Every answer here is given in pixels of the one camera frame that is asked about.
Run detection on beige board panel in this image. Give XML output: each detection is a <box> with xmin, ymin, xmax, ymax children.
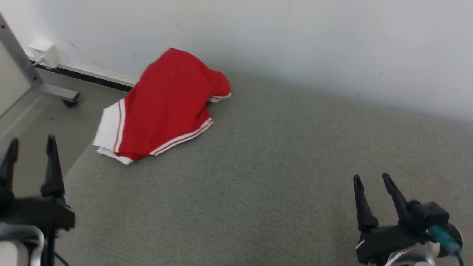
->
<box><xmin>0</xmin><ymin>41</ymin><xmax>32</xmax><ymax>117</ymax></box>

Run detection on white wall power adapter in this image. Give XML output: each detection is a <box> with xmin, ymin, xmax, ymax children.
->
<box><xmin>29</xmin><ymin>39</ymin><xmax>61</xmax><ymax>69</ymax></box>

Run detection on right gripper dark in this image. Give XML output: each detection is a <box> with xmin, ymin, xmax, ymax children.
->
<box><xmin>353</xmin><ymin>173</ymin><xmax>431</xmax><ymax>265</ymax></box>

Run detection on grey fabric sofa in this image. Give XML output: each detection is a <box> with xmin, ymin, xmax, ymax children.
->
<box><xmin>55</xmin><ymin>72</ymin><xmax>473</xmax><ymax>266</ymax></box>

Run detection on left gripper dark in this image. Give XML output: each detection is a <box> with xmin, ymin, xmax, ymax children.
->
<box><xmin>0</xmin><ymin>135</ymin><xmax>76</xmax><ymax>232</ymax></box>

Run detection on red jersey number 23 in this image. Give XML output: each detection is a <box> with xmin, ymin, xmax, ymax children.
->
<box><xmin>92</xmin><ymin>47</ymin><xmax>232</xmax><ymax>166</ymax></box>

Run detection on white and black baseboard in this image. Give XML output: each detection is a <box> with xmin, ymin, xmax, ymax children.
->
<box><xmin>28</xmin><ymin>57</ymin><xmax>139</xmax><ymax>92</ymax></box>

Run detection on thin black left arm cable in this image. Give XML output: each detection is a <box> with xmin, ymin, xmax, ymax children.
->
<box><xmin>41</xmin><ymin>229</ymin><xmax>71</xmax><ymax>266</ymax></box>

